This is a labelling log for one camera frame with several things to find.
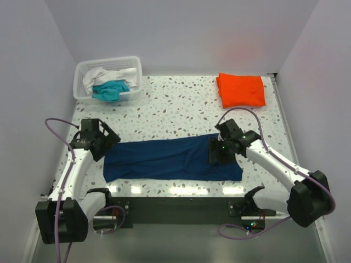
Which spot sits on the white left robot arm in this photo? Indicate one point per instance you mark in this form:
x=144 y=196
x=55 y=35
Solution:
x=64 y=217

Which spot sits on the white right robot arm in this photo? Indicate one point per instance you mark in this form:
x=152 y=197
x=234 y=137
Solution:
x=306 y=196

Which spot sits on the white plastic basket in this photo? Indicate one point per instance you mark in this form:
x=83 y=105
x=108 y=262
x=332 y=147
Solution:
x=111 y=64

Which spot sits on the orange folded t shirt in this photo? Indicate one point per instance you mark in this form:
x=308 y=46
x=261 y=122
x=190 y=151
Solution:
x=240 y=91

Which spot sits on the teal crumpled t shirt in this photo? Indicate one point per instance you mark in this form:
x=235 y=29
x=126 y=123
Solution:
x=110 y=91

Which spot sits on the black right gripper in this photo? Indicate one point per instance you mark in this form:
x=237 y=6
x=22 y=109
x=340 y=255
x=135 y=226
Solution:
x=214 y=143

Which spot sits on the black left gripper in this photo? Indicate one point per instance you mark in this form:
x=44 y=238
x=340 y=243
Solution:
x=111 y=139

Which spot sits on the white crumpled t shirt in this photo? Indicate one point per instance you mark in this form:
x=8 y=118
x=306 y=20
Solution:
x=99 y=76

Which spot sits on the right side aluminium rail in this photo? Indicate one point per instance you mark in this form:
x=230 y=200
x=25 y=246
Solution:
x=288 y=132

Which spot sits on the aluminium frame rail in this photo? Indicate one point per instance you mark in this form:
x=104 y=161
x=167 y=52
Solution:
x=304 y=216

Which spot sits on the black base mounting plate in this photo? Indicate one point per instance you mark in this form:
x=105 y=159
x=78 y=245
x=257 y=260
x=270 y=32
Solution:
x=181 y=211

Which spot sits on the navy blue t shirt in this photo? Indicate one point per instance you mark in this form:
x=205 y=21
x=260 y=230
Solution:
x=173 y=159

